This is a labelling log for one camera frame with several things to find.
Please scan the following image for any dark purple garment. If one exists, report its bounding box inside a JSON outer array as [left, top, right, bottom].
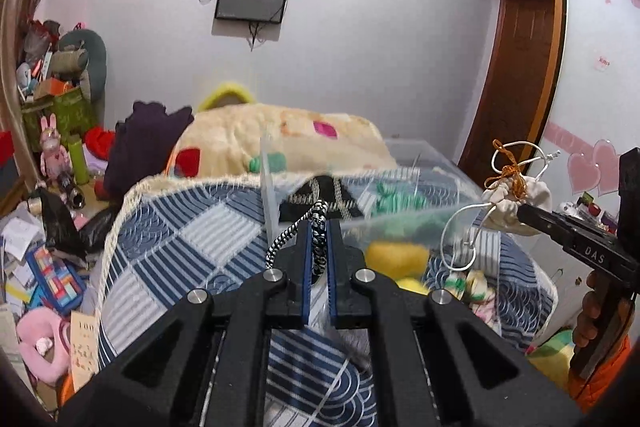
[[103, 101, 194, 200]]

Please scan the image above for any green knitted cloth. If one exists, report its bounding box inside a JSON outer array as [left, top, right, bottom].
[[370, 183, 438, 237]]

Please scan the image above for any yellow green sponge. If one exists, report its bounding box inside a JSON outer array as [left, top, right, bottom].
[[364, 241, 431, 280]]

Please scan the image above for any clear plastic storage box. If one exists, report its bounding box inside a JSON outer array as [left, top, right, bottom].
[[259, 134, 500, 271]]

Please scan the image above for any white sliding door with hearts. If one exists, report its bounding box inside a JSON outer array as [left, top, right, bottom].
[[524, 0, 640, 348]]

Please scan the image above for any right hand on gripper handle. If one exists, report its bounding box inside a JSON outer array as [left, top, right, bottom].
[[573, 271, 634, 351]]

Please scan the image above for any green storage bag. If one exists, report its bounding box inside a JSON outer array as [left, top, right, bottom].
[[21, 88, 98, 153]]

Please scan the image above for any white drawstring pouch orange cord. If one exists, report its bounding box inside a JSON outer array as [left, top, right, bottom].
[[439, 137, 562, 273]]

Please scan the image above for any yellow white felt ball face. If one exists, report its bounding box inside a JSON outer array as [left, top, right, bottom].
[[396, 277, 430, 296]]

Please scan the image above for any colourful blue box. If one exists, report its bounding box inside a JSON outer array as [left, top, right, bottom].
[[26, 245, 86, 317]]

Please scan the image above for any black bag with patterned strap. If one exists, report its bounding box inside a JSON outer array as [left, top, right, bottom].
[[279, 174, 364, 223]]

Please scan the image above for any grey green neck pillow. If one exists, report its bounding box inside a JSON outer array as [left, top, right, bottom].
[[58, 28, 107, 103]]

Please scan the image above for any blue white patterned bedspread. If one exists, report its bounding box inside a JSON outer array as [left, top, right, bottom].
[[98, 176, 558, 426]]

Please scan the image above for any beige plush blanket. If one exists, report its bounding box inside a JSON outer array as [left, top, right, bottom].
[[165, 103, 397, 178]]

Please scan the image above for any pink plush toy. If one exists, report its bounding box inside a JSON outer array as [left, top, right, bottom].
[[16, 307, 70, 386]]

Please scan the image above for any grey knit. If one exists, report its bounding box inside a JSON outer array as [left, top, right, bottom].
[[324, 325, 372, 372]]

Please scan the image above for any yellow plush ring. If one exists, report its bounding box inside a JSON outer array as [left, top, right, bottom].
[[196, 80, 257, 113]]

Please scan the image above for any colourful fabric scrunchie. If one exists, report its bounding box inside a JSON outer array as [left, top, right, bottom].
[[444, 270, 501, 335]]

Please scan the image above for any green bottle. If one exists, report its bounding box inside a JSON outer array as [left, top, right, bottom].
[[67, 134, 90, 185]]

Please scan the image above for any red plush item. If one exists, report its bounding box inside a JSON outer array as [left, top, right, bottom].
[[84, 126, 116, 160]]

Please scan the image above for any pink rabbit doll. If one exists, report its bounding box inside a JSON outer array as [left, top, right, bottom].
[[40, 114, 72, 182]]

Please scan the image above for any black white braided cord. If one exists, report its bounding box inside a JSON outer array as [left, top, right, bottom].
[[263, 198, 331, 283]]

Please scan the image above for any black plastic bag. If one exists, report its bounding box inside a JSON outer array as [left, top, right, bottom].
[[35, 187, 120, 261]]

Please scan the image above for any brown wooden wardrobe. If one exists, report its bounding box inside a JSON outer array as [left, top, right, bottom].
[[459, 0, 566, 184]]

